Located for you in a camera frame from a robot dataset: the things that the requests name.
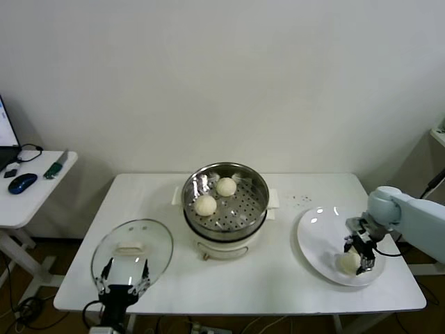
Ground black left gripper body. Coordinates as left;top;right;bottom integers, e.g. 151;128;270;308
98;285;138;331

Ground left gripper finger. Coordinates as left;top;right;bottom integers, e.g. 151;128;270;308
95;257;114;292
128;259;151;295

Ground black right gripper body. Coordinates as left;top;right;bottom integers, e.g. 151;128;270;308
352;231;378;267

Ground white steamed baozi bun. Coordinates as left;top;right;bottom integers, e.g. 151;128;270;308
216;176;238;198
194;194;218;217
334;252;362;276

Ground round glass pot lid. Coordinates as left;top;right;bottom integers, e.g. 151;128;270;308
90;218;174;297

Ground perforated steel steamer basket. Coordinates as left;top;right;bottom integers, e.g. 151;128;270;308
180;161;270;234

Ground white round plate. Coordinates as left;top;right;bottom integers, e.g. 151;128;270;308
296;206;387;287

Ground white power strip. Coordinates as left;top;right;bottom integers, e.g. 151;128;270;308
189;321;230;334

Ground white electric cooker pot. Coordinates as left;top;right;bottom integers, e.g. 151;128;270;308
172;186;281;262

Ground white side desk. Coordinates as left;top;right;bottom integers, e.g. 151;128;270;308
0;150;79;296

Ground blue computer mouse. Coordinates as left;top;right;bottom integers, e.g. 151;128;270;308
7;173;38;196

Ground white shelf unit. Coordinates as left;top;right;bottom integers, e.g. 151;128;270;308
428;118;445;154

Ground black laptop computer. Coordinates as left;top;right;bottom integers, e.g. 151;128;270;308
0;93;21;171

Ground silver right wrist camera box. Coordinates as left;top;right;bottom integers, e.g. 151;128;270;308
346;216;372;241

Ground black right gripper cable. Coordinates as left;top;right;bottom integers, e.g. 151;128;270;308
373;243;404;257

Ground white stand base frame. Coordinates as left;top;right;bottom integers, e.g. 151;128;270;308
406;255;445;276

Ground black floor cables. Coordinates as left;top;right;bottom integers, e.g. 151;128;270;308
0;257;67;331

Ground black hanging cable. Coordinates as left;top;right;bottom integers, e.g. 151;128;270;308
419;170;445;201

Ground green handled tool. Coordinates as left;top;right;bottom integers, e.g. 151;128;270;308
43;149;69;181

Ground black looped desk cable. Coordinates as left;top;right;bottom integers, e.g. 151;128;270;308
16;143;44;164

